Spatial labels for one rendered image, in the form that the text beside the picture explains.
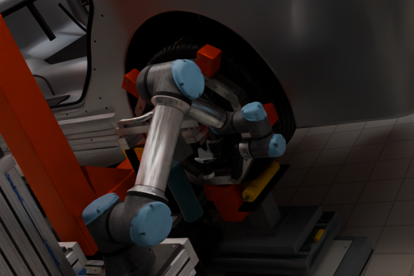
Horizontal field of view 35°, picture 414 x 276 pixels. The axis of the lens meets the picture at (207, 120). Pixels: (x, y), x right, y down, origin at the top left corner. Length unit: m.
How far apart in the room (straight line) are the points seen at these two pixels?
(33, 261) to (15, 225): 0.11
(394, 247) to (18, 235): 1.74
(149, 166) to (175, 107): 0.18
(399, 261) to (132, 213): 1.50
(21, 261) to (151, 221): 0.37
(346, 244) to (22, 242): 1.59
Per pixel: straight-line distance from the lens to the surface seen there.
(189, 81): 1.84
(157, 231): 1.74
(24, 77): 2.66
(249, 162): 2.59
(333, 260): 2.93
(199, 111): 2.11
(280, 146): 2.18
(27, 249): 1.86
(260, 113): 2.14
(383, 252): 3.02
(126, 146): 2.59
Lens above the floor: 1.74
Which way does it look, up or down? 19 degrees down
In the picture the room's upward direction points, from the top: 24 degrees counter-clockwise
